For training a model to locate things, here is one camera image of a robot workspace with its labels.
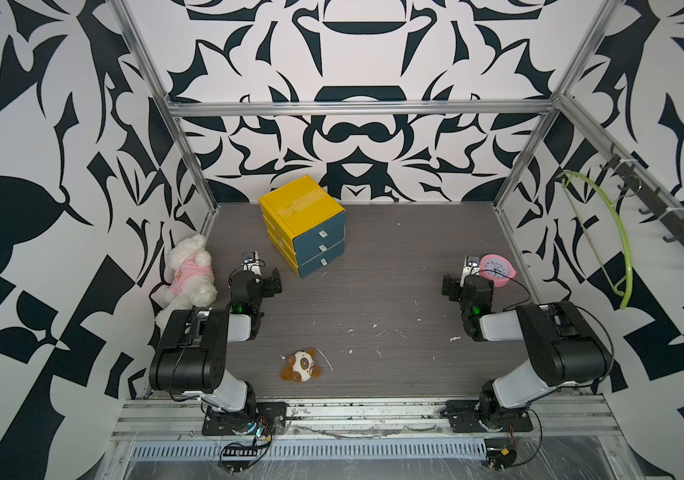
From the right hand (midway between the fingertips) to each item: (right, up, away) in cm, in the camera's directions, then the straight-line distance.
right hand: (466, 271), depth 95 cm
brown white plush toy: (-50, -23, -16) cm, 57 cm away
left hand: (-66, +2, -1) cm, 66 cm away
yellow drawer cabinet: (-49, +14, -11) cm, 52 cm away
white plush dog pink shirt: (-83, -1, -6) cm, 84 cm away
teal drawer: (-46, +3, +3) cm, 46 cm away
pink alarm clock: (+11, +1, +4) cm, 12 cm away
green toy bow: (+24, +2, -29) cm, 38 cm away
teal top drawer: (-46, +12, -8) cm, 48 cm away
